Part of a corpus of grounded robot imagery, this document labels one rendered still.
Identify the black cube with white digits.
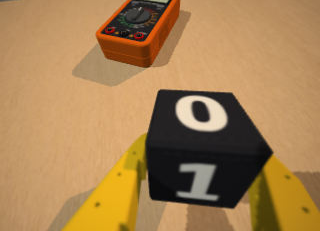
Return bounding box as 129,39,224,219
145,89,274,209

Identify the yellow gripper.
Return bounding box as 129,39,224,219
61,133,320,231

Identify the orange digital multimeter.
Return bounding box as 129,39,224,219
96,0,180,68

